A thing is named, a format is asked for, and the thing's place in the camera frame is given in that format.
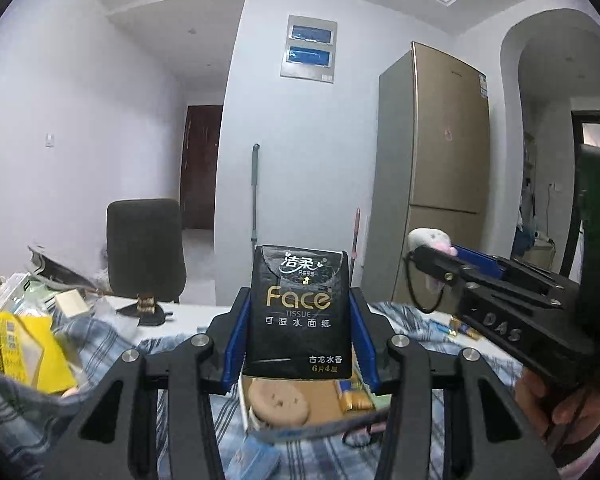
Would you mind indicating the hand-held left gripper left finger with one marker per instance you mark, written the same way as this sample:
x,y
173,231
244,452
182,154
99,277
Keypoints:
x,y
231,355

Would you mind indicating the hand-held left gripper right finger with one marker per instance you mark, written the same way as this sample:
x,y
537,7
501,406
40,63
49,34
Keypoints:
x,y
362,345

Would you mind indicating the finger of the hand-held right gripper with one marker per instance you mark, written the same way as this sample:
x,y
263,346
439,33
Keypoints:
x,y
480,259
440,265

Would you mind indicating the pink white plush toy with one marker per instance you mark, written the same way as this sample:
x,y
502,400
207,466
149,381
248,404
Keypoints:
x,y
430,237

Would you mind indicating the cardboard box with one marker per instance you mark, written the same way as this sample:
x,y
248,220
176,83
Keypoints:
x,y
325,402

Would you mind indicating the black tissue pack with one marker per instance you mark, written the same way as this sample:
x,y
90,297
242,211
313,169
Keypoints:
x,y
297,310

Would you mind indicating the person's right forearm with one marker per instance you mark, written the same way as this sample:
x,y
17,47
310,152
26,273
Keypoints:
x,y
585,442

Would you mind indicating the person's right hand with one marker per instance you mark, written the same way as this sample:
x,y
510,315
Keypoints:
x,y
530,392

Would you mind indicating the hanging blue cloth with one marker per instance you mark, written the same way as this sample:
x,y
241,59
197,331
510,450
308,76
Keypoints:
x,y
522,237

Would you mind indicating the beige cabinet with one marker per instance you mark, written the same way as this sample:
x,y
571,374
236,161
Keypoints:
x,y
542,252

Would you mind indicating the small gold foil packet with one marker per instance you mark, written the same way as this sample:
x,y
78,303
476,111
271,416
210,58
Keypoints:
x,y
464,328

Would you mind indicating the round tan sponge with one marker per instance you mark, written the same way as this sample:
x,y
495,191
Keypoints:
x,y
280,402

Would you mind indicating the gold refrigerator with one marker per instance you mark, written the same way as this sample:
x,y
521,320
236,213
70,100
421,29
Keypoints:
x,y
430,160

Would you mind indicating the blue tissue packet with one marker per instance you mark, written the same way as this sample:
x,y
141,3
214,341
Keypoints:
x,y
255,460

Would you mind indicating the blue plaid cloth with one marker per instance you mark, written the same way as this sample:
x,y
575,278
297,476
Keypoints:
x,y
300,455

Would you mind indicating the dark office chair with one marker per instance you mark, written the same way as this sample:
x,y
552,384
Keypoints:
x,y
145,245

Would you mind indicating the small white box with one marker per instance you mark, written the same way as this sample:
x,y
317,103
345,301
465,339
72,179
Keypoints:
x,y
72,302

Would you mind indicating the dark brown door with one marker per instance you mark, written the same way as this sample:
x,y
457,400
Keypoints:
x,y
200,170

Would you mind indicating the black glossy bag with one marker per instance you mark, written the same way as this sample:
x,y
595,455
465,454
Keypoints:
x,y
55,270

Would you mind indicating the yellow plastic bag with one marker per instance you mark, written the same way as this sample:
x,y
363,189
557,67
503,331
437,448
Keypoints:
x,y
35,355

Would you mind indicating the clear plastic packets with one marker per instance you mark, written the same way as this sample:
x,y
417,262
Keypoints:
x,y
20,295

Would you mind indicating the fuzzy blue plaid blanket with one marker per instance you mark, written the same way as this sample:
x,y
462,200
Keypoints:
x,y
10,420

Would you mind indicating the grey electrical panel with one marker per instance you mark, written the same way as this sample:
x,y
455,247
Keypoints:
x,y
309,50

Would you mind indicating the dark door frame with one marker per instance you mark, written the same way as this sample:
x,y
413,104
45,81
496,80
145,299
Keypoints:
x,y
572,185

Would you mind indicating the white light switch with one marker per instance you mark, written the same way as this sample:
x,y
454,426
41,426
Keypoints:
x,y
50,139

